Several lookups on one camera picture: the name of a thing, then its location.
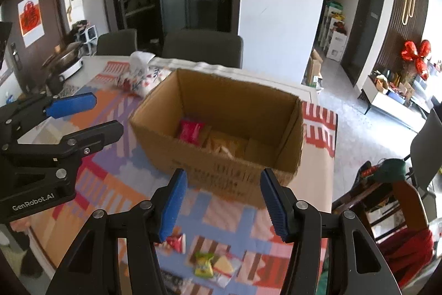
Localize floral tissue pack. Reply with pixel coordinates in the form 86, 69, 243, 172
117, 51, 173, 98

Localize orange snack packet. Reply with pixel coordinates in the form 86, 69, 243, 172
204, 130, 249, 159

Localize gold wall ornament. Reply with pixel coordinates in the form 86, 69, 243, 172
402, 0, 417, 24

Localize grey chair with black legs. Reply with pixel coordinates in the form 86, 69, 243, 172
409, 108, 442, 202

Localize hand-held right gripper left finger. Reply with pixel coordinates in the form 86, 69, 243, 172
45, 168, 188, 295

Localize dark room door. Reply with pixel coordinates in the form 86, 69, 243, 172
340, 0, 388, 85

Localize wooden high chair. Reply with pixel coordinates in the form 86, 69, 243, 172
331, 160, 430, 247

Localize white stools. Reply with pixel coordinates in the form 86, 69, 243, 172
78, 22, 97, 55

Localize yellow and white snack packet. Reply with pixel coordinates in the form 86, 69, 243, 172
212, 255, 242, 287

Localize green hat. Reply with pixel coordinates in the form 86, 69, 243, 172
378, 158, 408, 183

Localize small red snack packet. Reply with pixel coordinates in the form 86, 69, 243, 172
166, 233, 187, 254

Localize colourful patterned tablecloth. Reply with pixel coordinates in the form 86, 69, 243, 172
21, 61, 338, 295

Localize dark grey dining chair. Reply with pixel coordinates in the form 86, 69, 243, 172
96, 28, 139, 56
162, 29, 244, 69

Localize brown cardboard box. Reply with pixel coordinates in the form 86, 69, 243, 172
129, 68, 305, 211

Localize white low cabinet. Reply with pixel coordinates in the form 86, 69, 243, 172
359, 74, 432, 133

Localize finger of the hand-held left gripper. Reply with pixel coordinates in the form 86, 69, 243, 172
0, 120, 124, 174
0, 92, 97, 145

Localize green and yellow candy packet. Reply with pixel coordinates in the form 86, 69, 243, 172
193, 252, 216, 278

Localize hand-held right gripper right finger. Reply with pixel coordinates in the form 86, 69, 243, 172
260, 168, 403, 295

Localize brown entrance door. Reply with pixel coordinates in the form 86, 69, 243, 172
0, 0, 70, 92

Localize white toy shelf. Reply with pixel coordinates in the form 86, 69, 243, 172
318, 1, 348, 61

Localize red cloth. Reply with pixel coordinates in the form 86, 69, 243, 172
378, 229, 435, 289

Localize red foil balloons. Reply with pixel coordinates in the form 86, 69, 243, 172
401, 39, 432, 80

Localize dark snack packet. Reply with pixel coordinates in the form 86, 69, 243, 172
161, 271, 189, 287

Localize red and white door poster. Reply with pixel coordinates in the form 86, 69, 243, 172
18, 0, 45, 47

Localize white electric cooking pot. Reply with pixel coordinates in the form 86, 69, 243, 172
41, 41, 84, 81

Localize black mug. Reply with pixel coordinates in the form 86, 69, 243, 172
46, 74, 66, 94

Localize cardboard boxes on floor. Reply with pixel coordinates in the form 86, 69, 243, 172
304, 49, 323, 88

